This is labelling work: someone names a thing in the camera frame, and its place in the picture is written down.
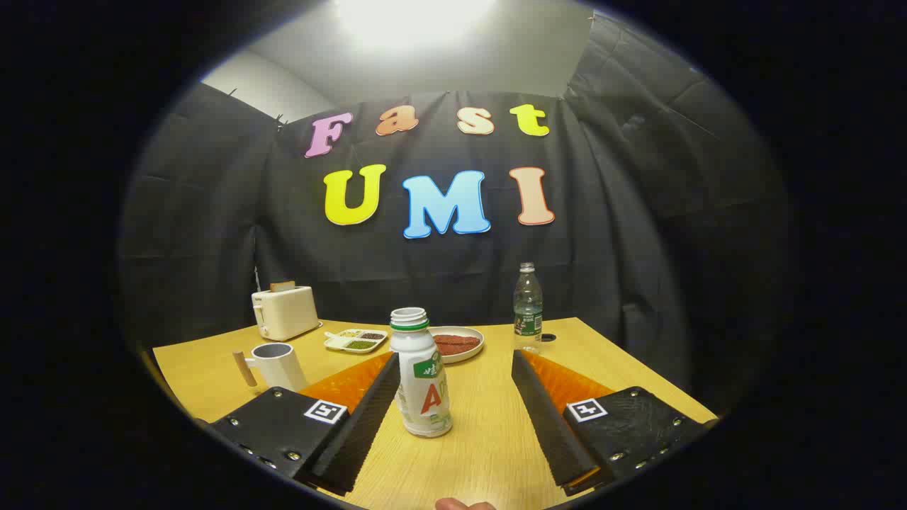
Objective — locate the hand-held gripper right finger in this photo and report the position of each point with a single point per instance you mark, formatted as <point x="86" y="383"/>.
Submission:
<point x="549" y="425"/>

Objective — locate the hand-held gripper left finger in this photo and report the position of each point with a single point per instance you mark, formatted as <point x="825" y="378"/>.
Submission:
<point x="361" y="432"/>

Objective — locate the clear water bottle green label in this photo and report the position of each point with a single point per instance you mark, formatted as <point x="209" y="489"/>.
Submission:
<point x="528" y="312"/>

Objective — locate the wooden table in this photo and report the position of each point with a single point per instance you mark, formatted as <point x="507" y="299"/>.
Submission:
<point x="482" y="439"/>

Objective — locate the white divided dish with seeds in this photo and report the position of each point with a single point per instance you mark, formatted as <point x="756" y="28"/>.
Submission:
<point x="354" y="341"/>

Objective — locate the round beige plate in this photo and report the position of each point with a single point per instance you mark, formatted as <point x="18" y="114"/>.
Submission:
<point x="473" y="354"/>

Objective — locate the reddish brown meat slice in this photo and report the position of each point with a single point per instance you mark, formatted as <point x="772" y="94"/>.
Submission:
<point x="457" y="339"/>
<point x="457" y="349"/>

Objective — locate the cream toaster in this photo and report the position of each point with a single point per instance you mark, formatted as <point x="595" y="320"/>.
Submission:
<point x="287" y="312"/>

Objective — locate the toast slice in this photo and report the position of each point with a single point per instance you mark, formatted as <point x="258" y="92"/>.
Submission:
<point x="282" y="286"/>

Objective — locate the black backdrop cloth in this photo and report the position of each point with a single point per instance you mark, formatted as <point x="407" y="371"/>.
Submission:
<point x="602" y="234"/>

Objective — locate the ceiling light panel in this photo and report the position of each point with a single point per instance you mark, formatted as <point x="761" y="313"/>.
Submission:
<point x="414" y="18"/>

